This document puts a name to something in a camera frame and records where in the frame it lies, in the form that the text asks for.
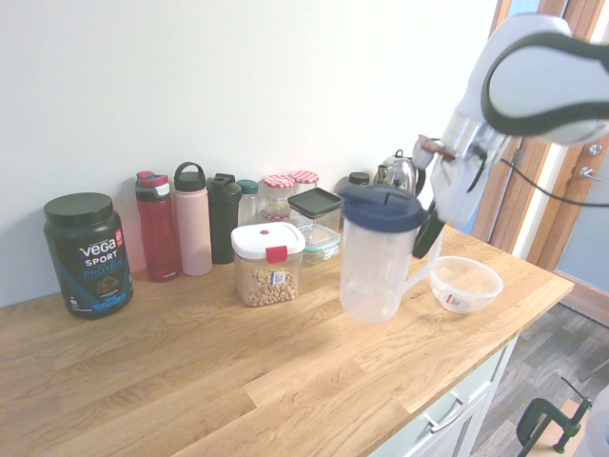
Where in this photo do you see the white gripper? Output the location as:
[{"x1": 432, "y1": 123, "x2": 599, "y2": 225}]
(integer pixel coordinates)
[{"x1": 411, "y1": 154, "x2": 486, "y2": 260}]

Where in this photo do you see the clear pitcher with blue lid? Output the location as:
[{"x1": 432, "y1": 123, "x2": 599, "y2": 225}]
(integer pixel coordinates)
[{"x1": 338, "y1": 184, "x2": 446, "y2": 325}]

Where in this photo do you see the red water bottle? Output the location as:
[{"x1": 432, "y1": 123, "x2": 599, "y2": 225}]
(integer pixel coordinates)
[{"x1": 134, "y1": 170, "x2": 183, "y2": 283}]

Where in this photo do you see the silver kettle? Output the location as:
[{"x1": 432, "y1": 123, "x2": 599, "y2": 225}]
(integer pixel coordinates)
[{"x1": 372, "y1": 149, "x2": 429, "y2": 204}]

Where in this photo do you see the clear plastic bowl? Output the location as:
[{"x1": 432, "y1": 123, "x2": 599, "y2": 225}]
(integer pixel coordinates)
[{"x1": 428, "y1": 255, "x2": 504, "y2": 315}]

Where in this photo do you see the glass container with teal lid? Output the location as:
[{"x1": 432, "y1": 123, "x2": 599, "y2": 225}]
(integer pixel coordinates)
[{"x1": 302, "y1": 223, "x2": 344, "y2": 267}]

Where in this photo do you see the square container with black lid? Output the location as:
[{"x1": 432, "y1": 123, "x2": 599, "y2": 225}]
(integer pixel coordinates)
[{"x1": 286, "y1": 187, "x2": 344, "y2": 232}]

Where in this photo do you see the cereal container with white lid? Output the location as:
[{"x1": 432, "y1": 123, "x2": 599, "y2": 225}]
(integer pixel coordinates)
[{"x1": 230, "y1": 222, "x2": 306, "y2": 308}]

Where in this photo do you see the white kitchen cabinet front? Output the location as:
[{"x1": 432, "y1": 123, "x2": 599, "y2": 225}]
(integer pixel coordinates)
[{"x1": 375, "y1": 332, "x2": 522, "y2": 457}]

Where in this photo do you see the clear bottle with green cap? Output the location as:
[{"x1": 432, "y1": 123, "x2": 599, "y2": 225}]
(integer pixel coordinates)
[{"x1": 236, "y1": 178, "x2": 262, "y2": 228}]

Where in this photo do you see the black shaker bottle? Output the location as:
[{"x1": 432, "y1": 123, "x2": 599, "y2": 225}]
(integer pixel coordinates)
[{"x1": 206, "y1": 172, "x2": 243, "y2": 266}]

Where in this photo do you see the dark green clamp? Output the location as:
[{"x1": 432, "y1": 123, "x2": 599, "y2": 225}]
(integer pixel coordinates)
[{"x1": 516, "y1": 378, "x2": 595, "y2": 453}]

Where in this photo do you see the pink bottle with black cap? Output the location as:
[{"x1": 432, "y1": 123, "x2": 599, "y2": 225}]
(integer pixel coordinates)
[{"x1": 172, "y1": 161, "x2": 214, "y2": 277}]

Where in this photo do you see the black Vega protein tub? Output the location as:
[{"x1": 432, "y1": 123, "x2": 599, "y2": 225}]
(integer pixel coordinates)
[{"x1": 42, "y1": 191, "x2": 135, "y2": 321}]

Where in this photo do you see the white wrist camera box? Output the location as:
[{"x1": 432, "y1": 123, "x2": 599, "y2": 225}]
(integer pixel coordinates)
[{"x1": 411, "y1": 134, "x2": 456, "y2": 169}]

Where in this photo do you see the black camera cable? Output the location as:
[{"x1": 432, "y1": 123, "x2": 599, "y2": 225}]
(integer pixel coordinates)
[{"x1": 468, "y1": 151, "x2": 609, "y2": 209}]

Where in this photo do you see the metal cabinet handle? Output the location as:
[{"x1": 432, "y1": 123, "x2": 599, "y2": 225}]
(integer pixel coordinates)
[{"x1": 422, "y1": 398, "x2": 470, "y2": 433}]

